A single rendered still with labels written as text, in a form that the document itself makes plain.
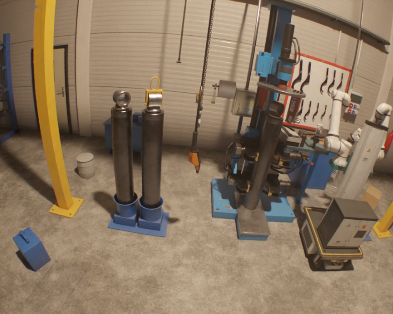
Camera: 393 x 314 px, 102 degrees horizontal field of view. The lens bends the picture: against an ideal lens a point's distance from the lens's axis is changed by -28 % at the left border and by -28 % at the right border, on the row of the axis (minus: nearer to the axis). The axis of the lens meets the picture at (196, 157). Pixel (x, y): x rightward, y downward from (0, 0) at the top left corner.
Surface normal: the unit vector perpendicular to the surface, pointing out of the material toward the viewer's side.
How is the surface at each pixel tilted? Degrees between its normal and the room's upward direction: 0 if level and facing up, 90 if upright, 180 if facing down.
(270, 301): 0
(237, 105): 90
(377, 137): 90
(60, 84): 90
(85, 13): 90
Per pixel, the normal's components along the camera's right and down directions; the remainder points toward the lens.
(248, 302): 0.11, -0.88
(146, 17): -0.04, 0.47
